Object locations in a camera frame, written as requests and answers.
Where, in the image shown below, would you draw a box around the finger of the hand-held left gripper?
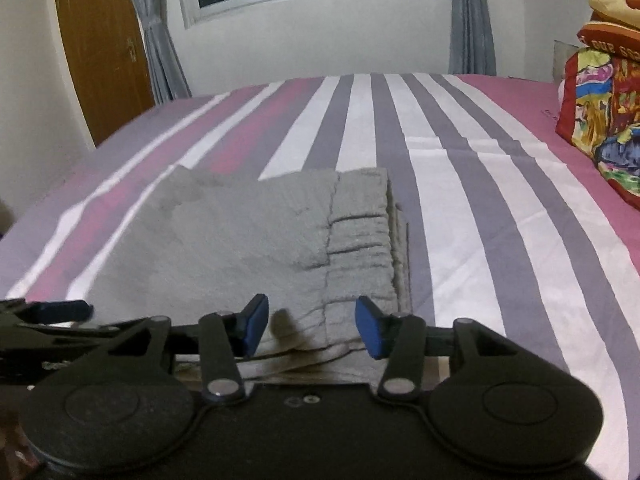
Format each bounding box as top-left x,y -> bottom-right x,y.
0,298 -> 95,327
0,325 -> 123,356

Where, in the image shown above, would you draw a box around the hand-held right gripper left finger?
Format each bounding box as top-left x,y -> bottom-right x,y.
95,294 -> 271,404

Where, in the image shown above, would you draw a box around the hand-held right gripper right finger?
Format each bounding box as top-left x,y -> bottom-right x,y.
354,295 -> 531,404

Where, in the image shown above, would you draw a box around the grey pants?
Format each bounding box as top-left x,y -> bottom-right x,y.
67,165 -> 442,387

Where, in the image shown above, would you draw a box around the striped pink bed sheet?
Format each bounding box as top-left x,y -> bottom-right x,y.
0,72 -> 640,480

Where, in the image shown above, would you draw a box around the wooden door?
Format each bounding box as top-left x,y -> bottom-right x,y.
52,0 -> 157,149

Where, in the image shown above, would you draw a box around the grey curtain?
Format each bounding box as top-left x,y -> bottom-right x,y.
120,0 -> 194,107
447,0 -> 499,76

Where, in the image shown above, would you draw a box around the colourful printed blanket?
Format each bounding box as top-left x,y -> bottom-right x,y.
555,0 -> 640,212

